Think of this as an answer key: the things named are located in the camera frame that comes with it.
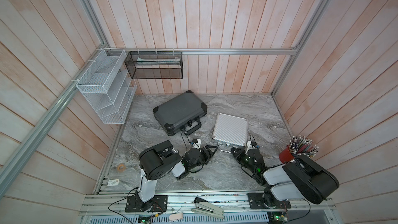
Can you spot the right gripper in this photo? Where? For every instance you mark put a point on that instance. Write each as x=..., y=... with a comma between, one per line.
x=240, y=152

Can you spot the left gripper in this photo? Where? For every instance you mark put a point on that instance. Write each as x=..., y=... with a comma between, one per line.
x=208, y=155

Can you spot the silver aluminium poker case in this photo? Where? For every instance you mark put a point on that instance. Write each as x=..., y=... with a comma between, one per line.
x=230, y=132

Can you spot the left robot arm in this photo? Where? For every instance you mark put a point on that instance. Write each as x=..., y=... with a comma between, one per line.
x=157, y=161

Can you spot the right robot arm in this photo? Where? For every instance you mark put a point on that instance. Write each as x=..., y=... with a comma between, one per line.
x=299, y=178

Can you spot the dark grey poker case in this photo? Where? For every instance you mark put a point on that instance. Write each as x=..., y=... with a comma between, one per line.
x=181, y=113

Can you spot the red pencil cup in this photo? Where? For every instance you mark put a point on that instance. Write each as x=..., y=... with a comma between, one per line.
x=285, y=156

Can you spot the grey stapler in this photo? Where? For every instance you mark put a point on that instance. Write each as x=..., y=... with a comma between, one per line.
x=208, y=209

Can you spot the bundle of pencils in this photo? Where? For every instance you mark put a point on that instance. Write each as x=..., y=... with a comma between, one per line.
x=302, y=145

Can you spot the pink eraser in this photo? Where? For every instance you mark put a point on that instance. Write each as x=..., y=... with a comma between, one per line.
x=175, y=217

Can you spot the tape roll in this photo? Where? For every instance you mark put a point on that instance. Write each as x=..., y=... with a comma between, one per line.
x=121, y=168

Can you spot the white label card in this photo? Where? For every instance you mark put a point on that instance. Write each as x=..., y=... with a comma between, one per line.
x=113, y=182

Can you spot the black mesh basket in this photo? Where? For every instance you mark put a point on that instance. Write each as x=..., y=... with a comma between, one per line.
x=154, y=64

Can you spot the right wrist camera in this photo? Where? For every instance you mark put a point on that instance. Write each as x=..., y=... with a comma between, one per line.
x=248, y=145

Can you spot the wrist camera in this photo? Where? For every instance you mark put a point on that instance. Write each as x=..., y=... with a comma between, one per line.
x=248, y=145
x=196, y=143

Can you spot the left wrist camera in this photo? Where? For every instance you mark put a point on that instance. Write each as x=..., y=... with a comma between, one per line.
x=196, y=143

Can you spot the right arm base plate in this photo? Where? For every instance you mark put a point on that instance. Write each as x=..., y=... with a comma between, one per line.
x=266, y=200

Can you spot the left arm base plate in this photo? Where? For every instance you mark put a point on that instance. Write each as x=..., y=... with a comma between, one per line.
x=157, y=204

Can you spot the white wire mesh shelf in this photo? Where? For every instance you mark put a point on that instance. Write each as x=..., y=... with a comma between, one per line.
x=106, y=85

